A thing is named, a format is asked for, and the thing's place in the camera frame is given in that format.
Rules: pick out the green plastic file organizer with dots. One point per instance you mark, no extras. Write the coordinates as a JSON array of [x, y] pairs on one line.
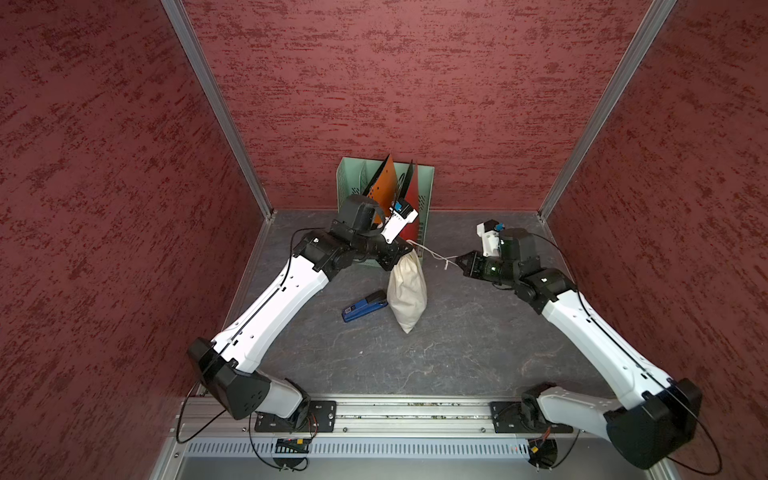
[[354, 174]]

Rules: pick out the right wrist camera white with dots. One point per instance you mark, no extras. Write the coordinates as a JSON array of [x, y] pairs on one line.
[[488, 232]]

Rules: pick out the red folder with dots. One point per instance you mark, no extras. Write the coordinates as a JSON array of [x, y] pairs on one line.
[[409, 192]]

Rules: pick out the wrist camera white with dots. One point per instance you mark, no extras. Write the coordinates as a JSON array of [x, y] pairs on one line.
[[488, 232], [401, 215]]

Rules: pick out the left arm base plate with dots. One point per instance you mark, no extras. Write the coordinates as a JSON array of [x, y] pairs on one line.
[[314, 416]]

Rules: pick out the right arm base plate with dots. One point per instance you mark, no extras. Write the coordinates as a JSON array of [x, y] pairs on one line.
[[514, 417]]

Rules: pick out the right corner aluminium post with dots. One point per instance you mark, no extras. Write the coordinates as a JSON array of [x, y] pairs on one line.
[[638, 47]]

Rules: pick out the beige cloth drawstring bag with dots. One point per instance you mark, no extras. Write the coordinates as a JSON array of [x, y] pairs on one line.
[[407, 292]]

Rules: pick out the blue black stapler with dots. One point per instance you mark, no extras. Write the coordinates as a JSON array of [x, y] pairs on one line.
[[371, 303]]

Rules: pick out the corner aluminium post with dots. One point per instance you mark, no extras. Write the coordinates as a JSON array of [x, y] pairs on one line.
[[183, 28], [638, 47]]

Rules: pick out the aluminium mounting rail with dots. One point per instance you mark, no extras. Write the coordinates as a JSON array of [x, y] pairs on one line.
[[363, 416]]

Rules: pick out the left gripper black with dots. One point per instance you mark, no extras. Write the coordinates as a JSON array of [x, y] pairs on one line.
[[392, 252]]

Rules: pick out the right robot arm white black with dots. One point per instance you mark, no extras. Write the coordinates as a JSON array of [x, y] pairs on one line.
[[649, 416]]

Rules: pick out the orange folder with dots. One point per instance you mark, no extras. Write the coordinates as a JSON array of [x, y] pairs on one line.
[[383, 185]]

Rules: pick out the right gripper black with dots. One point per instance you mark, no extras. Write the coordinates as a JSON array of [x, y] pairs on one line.
[[472, 268]]

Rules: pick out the left corner aluminium post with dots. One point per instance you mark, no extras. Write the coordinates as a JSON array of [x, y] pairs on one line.
[[183, 28]]

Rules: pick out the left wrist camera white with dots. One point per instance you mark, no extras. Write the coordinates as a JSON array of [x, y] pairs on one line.
[[401, 215]]

